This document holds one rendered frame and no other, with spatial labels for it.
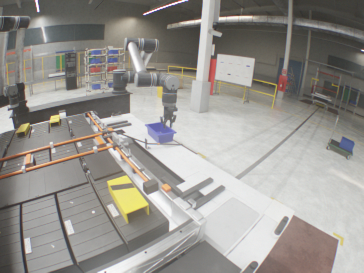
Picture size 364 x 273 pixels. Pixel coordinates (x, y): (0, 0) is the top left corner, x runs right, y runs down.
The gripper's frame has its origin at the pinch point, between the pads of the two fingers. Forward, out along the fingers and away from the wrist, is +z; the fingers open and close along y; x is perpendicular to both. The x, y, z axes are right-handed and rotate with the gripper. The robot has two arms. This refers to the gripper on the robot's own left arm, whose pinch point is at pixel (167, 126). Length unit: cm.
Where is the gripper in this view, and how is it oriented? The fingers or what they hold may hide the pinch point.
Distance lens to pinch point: 133.6
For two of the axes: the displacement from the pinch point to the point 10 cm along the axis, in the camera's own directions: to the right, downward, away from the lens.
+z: -0.8, 9.1, 4.1
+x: 5.5, 3.9, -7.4
